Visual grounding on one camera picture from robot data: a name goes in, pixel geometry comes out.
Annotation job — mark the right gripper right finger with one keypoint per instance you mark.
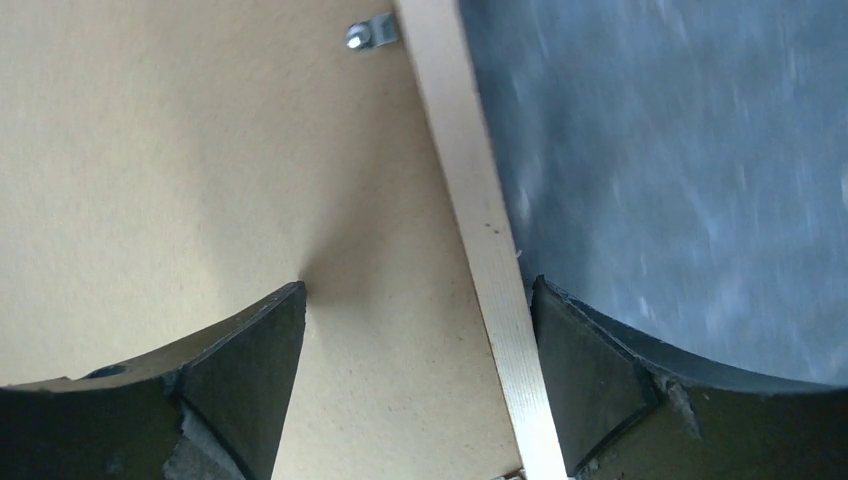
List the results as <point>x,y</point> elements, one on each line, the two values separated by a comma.
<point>627,405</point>

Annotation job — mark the wooden picture frame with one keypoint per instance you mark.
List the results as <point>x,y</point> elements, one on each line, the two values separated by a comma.
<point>436,43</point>

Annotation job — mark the brown cardboard backing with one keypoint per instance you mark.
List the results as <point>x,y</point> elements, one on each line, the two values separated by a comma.
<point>165,164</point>

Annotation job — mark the small metal retaining clip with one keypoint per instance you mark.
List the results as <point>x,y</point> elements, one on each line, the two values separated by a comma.
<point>375,32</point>

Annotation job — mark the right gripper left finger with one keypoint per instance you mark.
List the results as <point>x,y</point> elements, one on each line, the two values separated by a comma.
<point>211,405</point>

